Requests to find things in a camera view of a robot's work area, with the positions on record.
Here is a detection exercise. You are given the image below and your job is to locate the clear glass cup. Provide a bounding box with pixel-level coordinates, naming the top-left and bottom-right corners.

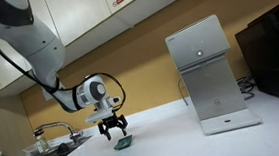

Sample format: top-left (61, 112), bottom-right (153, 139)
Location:
top-left (33, 134), bottom-right (51, 155)

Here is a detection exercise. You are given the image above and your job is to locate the teal cloth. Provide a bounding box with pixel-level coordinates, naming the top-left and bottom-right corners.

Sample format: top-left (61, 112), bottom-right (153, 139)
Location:
top-left (113, 134), bottom-right (135, 153)

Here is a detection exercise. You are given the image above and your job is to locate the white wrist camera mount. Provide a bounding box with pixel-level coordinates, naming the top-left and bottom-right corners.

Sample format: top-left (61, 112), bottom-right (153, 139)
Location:
top-left (85, 105), bottom-right (115, 127)

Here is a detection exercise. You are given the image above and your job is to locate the black coffee machine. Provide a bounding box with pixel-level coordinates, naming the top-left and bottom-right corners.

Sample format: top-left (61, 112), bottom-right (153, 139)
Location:
top-left (229, 0), bottom-right (279, 104)

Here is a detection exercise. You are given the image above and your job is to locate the white coffee machine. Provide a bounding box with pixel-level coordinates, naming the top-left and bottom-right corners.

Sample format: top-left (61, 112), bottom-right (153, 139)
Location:
top-left (157, 10), bottom-right (272, 141)

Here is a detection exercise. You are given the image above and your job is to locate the red white cabinet sticker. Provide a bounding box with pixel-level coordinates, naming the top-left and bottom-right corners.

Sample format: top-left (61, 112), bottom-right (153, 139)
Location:
top-left (111, 0), bottom-right (130, 9)

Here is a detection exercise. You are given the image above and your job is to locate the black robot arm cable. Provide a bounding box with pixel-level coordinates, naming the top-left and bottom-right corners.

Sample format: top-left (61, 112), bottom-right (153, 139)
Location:
top-left (0, 41), bottom-right (130, 114)

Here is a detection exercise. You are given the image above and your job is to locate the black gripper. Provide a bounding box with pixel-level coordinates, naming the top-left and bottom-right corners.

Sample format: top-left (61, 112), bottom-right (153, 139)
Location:
top-left (96, 112), bottom-right (131, 143)

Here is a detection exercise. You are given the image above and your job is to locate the black coiled power cable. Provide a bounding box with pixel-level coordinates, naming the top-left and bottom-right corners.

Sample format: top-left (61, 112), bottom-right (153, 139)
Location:
top-left (235, 73), bottom-right (258, 101)

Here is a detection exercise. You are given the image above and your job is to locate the stainless steel sink basin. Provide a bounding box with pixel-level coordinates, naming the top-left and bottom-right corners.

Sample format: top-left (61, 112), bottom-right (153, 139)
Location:
top-left (34, 130), bottom-right (94, 156)

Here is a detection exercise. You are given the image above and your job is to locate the thin dark dispenser cable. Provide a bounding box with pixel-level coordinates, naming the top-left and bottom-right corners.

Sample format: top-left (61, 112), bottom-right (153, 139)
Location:
top-left (175, 76), bottom-right (192, 107)

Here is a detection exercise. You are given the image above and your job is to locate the chrome sink faucet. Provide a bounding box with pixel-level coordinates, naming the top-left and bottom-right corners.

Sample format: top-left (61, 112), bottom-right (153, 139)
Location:
top-left (32, 119), bottom-right (86, 144)

